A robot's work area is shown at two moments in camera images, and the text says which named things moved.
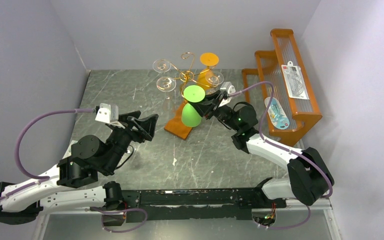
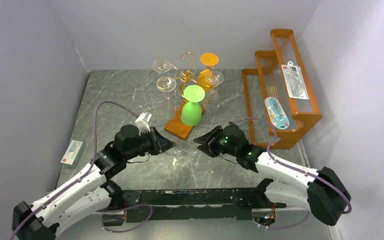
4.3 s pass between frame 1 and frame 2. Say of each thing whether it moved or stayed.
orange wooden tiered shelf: stayed
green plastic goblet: stayed
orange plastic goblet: stayed
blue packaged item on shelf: stayed
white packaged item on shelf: stayed
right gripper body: moved
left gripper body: moved
